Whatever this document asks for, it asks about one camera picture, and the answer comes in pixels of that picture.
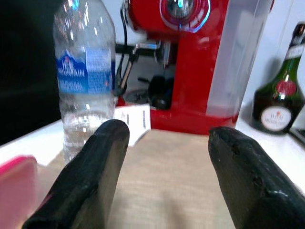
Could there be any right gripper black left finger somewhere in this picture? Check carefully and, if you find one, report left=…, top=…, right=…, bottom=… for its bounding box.
left=21, top=119, right=131, bottom=229

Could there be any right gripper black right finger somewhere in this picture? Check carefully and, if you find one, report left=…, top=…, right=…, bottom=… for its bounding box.
left=208, top=126, right=305, bottom=229

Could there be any clear container with pink lid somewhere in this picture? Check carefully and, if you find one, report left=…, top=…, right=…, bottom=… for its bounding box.
left=0, top=155, right=39, bottom=229

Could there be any tall black fridge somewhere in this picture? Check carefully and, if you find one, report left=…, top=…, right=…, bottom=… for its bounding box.
left=0, top=0, right=62, bottom=146

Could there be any white printed card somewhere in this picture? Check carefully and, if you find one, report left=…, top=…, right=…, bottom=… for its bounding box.
left=114, top=106, right=152, bottom=146

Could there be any beige woven counter mat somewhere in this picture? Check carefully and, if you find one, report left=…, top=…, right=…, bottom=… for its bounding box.
left=35, top=128, right=239, bottom=229

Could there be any dark green liqueur bottle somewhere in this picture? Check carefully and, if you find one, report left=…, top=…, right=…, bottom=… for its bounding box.
left=251, top=22, right=305, bottom=134

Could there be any black portafilter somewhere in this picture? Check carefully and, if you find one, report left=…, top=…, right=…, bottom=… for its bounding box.
left=138, top=75, right=176, bottom=110

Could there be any clear plastic water bottle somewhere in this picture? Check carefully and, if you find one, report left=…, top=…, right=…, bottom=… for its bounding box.
left=52, top=0, right=117, bottom=163

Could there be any red coffee machine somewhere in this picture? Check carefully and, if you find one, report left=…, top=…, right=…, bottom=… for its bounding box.
left=115, top=0, right=275, bottom=135

